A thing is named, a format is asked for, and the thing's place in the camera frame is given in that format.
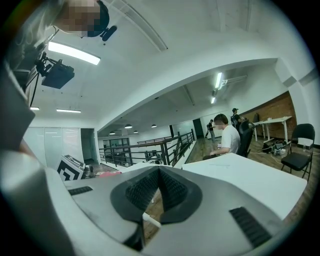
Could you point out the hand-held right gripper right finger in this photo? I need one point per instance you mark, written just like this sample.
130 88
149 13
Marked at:
212 212

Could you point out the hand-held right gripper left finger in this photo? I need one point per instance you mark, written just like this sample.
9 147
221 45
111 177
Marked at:
100 200

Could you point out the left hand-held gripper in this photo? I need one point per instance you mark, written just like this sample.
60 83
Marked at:
68 170

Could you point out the small white desk fan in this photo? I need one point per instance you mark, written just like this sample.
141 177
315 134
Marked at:
151 220

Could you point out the person's right forearm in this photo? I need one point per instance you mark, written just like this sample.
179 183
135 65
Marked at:
27 151

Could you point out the white standing desk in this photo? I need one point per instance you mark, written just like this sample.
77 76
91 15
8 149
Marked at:
275 120

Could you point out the frosted glass partition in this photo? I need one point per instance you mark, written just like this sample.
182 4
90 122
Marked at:
52 146

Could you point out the white table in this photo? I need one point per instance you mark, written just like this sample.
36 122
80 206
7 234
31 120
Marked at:
150 166
245 182

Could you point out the long ceiling light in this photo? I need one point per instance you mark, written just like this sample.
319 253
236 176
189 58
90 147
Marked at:
75 53
68 110
34 108

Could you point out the black metal railing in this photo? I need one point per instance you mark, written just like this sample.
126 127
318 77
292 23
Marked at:
162 150

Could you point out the black chest monitor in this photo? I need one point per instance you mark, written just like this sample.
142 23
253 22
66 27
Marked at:
57 75

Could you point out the black folding chair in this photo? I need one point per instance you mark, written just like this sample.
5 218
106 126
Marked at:
297 157

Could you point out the ceiling tube light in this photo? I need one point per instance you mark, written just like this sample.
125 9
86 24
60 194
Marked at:
218 80
213 100

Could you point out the person's olive shirt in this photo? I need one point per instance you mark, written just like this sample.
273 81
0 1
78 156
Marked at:
27 37

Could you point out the person's face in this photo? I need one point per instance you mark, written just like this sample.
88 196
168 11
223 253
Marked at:
77 15

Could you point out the black chest camera rig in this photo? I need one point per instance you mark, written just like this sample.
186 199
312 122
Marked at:
42 65

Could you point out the black head-worn camera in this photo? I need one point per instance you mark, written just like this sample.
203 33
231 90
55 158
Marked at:
108 32

